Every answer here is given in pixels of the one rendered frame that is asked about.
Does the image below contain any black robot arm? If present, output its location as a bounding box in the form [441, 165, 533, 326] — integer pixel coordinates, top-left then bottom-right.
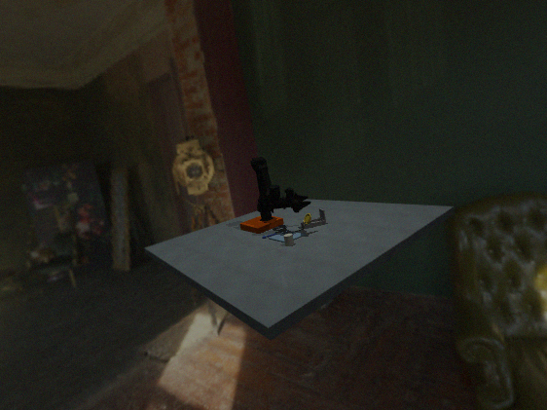
[250, 157, 294, 221]

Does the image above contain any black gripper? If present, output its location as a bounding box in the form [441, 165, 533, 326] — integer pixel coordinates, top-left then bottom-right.
[280, 192, 310, 212]

